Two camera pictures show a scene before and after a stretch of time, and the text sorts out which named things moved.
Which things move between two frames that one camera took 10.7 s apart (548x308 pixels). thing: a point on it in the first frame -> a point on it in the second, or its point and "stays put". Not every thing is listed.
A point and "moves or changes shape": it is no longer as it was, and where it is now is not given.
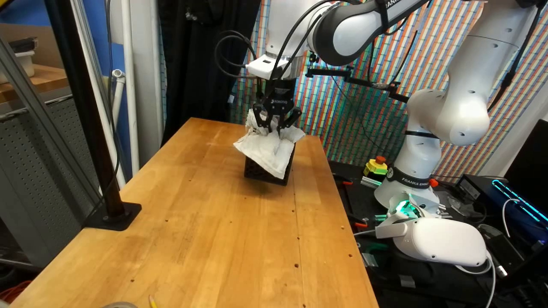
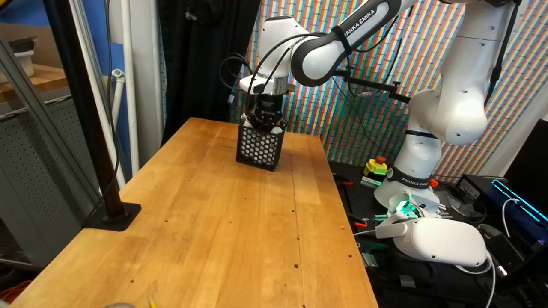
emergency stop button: [376, 166] stays put
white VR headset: [435, 240] stays put
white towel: [270, 146] moves or changes shape
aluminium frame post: [34, 111] stays put
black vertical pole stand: [113, 211] stays put
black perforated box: [256, 171] -> [258, 147]
